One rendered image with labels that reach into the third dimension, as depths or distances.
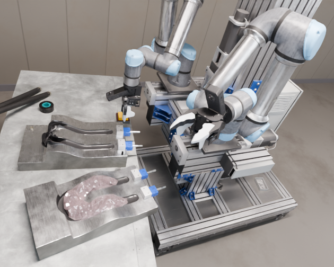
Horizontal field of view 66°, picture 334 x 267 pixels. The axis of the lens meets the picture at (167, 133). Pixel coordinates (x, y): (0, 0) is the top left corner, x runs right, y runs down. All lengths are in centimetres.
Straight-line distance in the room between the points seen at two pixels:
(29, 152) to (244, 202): 162
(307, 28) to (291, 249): 191
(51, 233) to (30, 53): 226
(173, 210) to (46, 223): 110
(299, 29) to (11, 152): 136
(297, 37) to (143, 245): 98
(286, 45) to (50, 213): 105
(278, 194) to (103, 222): 173
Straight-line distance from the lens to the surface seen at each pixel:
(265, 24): 103
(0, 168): 144
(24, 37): 299
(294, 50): 102
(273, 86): 109
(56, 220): 111
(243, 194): 232
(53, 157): 132
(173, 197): 206
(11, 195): 134
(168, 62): 121
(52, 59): 309
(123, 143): 134
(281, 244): 251
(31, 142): 144
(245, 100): 86
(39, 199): 117
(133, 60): 115
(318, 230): 282
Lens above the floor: 188
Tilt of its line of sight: 42 degrees down
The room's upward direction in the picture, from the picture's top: 16 degrees clockwise
